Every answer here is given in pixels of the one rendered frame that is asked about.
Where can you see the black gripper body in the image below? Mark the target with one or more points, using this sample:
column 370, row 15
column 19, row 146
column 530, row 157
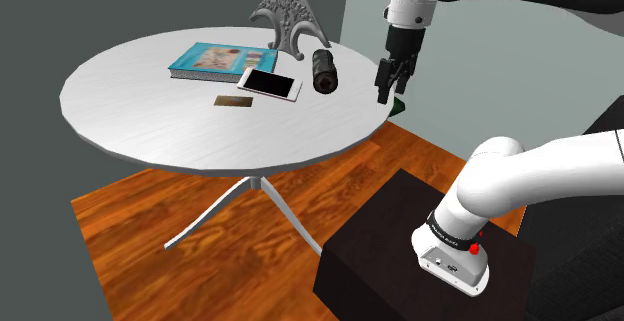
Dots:
column 403, row 42

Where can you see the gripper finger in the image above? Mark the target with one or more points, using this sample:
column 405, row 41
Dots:
column 404, row 78
column 384, row 83

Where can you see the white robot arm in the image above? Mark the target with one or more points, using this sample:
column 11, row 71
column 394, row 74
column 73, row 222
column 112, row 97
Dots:
column 536, row 169

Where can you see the green object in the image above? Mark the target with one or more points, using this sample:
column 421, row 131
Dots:
column 400, row 107

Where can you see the black cylinder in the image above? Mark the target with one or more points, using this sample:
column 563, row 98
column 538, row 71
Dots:
column 324, row 69

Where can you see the white smartphone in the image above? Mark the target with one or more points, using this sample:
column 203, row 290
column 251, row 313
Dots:
column 269, row 84

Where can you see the grey triangular ornament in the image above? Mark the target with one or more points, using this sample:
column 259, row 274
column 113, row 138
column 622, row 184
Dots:
column 287, row 3

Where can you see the brown card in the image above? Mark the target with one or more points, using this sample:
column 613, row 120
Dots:
column 234, row 101

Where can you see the teal book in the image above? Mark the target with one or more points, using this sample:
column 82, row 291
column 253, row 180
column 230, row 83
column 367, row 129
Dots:
column 214, row 61

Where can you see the dark robot stand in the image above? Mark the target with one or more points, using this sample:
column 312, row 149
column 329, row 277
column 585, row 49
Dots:
column 380, row 261

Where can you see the round white table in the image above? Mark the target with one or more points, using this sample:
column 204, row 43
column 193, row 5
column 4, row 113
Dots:
column 195, row 134

